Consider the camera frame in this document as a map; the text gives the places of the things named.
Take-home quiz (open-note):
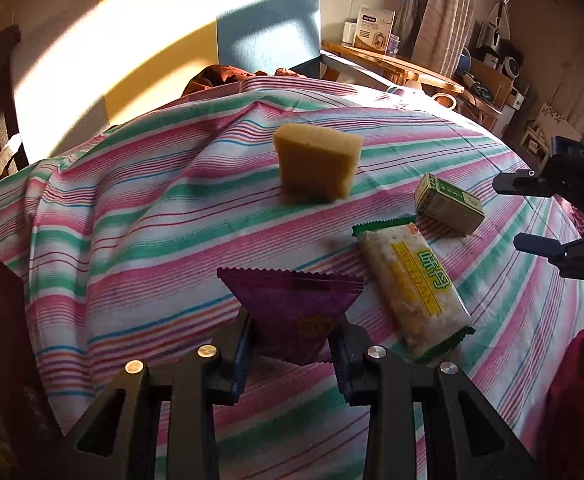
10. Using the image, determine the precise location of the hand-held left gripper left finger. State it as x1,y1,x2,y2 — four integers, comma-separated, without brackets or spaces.
64,309,253,480

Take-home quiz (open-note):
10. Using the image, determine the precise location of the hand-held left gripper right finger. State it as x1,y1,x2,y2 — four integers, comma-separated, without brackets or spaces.
329,312,540,480

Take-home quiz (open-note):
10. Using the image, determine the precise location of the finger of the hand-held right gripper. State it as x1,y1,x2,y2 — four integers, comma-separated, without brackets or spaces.
513,232,584,266
492,170,555,197

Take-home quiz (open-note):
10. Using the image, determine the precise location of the small green white box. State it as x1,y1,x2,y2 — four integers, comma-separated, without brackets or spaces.
414,173,486,236

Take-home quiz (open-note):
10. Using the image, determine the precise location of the purple snack packet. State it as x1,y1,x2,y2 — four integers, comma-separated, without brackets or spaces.
217,267,365,367

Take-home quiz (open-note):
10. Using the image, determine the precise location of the green yellow rice cracker packet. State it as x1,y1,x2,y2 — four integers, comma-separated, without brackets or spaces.
352,216,475,365

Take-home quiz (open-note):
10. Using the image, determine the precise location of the yellow sponge block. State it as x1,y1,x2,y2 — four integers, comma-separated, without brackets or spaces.
273,123,364,203

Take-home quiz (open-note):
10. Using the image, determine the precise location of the person's right forearm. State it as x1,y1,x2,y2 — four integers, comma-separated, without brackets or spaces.
539,327,584,480

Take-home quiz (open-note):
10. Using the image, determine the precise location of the white low shelf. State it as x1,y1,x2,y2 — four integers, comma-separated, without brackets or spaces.
519,102,583,161

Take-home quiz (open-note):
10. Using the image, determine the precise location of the cardboard box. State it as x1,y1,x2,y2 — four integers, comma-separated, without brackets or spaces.
464,57,508,91

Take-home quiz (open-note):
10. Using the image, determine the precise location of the pink green striped blanket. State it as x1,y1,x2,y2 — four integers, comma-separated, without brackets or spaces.
0,72,584,480

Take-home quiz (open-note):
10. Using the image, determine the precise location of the wooden side table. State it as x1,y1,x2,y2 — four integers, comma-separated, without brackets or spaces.
322,40,465,93

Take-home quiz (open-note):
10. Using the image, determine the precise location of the beige curtain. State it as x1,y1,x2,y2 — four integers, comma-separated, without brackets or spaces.
402,0,478,78

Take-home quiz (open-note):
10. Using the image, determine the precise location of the white product box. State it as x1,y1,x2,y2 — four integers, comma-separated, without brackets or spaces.
353,5,396,56

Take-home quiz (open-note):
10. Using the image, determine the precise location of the dark red panel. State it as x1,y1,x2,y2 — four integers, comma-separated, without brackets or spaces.
0,247,55,441

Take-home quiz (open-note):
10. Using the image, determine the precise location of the red-brown cloth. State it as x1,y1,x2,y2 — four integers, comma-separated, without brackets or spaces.
182,64,307,97

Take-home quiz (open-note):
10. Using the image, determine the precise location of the blue yellow padded headboard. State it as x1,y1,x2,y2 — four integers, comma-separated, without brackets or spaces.
14,0,323,166

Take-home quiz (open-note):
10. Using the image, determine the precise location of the white metal bed rail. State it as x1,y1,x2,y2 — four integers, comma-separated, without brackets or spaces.
0,135,27,181

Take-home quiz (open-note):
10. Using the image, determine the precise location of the dark wooden bed frame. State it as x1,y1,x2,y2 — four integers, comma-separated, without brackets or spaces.
0,25,30,181

